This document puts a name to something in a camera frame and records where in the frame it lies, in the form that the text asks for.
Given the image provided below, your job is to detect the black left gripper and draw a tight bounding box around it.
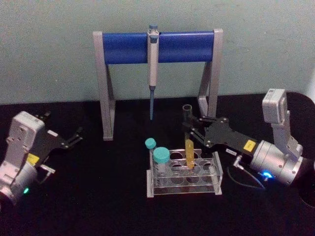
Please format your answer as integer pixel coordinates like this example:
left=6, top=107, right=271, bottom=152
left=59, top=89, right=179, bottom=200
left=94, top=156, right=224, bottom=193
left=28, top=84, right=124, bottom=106
left=26, top=111, right=84, bottom=169

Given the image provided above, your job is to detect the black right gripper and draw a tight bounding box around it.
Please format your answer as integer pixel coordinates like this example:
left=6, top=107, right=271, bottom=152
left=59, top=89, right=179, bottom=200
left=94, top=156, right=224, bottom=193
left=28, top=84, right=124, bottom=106
left=182, top=115, right=259, bottom=158

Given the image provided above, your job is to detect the tube with yellow liquid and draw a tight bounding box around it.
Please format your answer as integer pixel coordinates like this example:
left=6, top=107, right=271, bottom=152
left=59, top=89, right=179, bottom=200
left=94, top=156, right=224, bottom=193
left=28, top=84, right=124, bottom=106
left=182, top=104, right=197, bottom=171

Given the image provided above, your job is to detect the large tube with teal cap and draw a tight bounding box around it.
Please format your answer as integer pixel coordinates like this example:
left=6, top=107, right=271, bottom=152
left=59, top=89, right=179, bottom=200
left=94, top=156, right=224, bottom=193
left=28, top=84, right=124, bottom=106
left=153, top=147, right=171, bottom=189

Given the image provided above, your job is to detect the small tube with teal cap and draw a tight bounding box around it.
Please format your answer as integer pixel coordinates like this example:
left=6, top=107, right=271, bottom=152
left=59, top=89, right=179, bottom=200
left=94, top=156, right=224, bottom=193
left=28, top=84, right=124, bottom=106
left=144, top=138, right=158, bottom=173

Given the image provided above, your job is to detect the clear plastic tube rack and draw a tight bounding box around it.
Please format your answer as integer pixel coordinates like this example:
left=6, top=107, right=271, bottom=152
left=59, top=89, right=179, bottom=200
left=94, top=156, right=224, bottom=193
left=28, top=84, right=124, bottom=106
left=146, top=148, right=223, bottom=199

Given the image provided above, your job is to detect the grey pipette with blue tip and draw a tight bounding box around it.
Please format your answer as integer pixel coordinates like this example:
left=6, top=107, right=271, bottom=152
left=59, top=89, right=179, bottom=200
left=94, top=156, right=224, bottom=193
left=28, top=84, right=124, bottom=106
left=146, top=23, right=160, bottom=121

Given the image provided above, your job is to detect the black table cloth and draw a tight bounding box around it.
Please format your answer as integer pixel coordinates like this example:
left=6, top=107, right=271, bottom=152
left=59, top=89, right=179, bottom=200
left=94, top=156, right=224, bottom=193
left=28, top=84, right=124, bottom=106
left=0, top=91, right=315, bottom=236

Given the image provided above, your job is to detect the grey stand with blue bar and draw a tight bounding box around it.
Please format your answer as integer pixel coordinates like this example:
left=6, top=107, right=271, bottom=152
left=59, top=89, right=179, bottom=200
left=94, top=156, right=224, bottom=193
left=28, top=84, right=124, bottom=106
left=93, top=28, right=224, bottom=142

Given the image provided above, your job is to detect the thin dark left gripper cable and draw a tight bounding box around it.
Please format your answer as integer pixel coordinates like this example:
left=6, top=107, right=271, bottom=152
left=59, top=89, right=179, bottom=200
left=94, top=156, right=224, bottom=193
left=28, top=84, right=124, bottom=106
left=38, top=164, right=57, bottom=185

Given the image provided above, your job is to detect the thin dark gripper cable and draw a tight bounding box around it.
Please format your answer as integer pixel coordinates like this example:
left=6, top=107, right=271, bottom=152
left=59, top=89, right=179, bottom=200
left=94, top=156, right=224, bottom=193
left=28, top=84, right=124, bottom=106
left=226, top=156, right=267, bottom=190
left=38, top=164, right=57, bottom=185

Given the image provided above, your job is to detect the thin dark right gripper cable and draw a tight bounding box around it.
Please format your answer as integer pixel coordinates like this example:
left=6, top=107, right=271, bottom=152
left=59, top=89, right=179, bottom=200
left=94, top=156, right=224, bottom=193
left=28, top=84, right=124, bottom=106
left=226, top=156, right=267, bottom=190

